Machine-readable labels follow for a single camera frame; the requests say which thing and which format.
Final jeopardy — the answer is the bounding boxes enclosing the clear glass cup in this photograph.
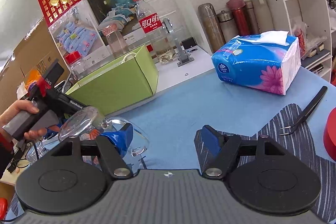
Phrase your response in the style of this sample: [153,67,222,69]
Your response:
[58,106,149,157]

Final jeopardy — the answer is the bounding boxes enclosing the person left hand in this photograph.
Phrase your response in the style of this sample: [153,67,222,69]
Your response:
[1,100,60,142]

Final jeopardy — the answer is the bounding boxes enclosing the red cap clear jar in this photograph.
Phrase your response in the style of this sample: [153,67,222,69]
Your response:
[65,51,87,81]

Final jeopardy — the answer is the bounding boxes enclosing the brown cardboard sheet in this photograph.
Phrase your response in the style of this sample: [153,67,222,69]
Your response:
[0,19,70,112]

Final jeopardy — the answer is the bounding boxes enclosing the green cardboard box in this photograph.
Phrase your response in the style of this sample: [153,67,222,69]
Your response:
[66,46,158,115]

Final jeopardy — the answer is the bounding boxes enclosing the bedding photo poster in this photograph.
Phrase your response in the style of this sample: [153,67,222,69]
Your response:
[49,0,145,59]

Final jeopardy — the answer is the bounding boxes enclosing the pink clear tumbler bottle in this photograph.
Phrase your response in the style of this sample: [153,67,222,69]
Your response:
[102,24,129,58]

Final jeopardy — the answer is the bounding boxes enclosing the striped dark placemat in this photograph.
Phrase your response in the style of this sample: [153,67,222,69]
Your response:
[193,103,336,224]

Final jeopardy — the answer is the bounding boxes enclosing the blue tissue pack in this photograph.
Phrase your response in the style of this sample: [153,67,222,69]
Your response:
[211,31,301,96]

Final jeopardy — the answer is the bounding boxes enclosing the black tweezers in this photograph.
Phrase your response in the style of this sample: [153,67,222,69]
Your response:
[279,86,328,136]

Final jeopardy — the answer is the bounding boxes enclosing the cola plastic bottle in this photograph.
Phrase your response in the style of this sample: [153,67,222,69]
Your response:
[133,0,176,65]

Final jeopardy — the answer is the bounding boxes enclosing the small steel thermos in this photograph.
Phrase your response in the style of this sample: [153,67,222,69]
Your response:
[217,10,239,42]

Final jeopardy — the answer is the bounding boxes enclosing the steel thermos flask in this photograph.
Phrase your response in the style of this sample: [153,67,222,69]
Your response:
[198,3,226,53]

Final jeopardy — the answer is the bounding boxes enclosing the red round lid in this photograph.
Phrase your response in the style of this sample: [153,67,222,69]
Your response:
[323,108,336,161]

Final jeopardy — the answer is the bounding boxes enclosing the beige thermos flask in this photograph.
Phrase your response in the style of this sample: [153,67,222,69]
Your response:
[252,0,274,33]

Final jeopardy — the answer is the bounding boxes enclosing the red thermos flask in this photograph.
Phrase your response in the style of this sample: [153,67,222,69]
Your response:
[227,0,252,36]

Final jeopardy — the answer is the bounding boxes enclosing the grey metal bracket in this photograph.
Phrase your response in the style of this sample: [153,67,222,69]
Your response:
[163,18,194,67]

